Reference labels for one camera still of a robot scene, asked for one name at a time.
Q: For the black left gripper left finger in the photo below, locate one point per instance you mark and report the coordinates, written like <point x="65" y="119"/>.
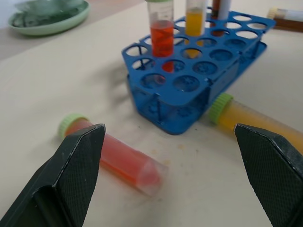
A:
<point x="68" y="170"/>

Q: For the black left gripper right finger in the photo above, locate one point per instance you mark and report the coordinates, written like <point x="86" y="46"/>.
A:
<point x="270" y="175"/>

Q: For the yellow liquid tube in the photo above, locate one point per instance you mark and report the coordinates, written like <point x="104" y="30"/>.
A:
<point x="194" y="21"/>
<point x="255" y="120"/>

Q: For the red liquid tube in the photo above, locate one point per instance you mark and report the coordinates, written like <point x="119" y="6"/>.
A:
<point x="129" y="159"/>
<point x="161" y="35"/>

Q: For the blue test tube rack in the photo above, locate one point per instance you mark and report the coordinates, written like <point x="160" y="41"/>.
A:
<point x="196" y="78"/>

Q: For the brown liquid tube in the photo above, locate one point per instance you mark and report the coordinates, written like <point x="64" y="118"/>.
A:
<point x="220" y="11"/>
<point x="287" y="17"/>

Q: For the green plate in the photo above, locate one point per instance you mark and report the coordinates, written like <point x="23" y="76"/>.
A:
<point x="50" y="16"/>

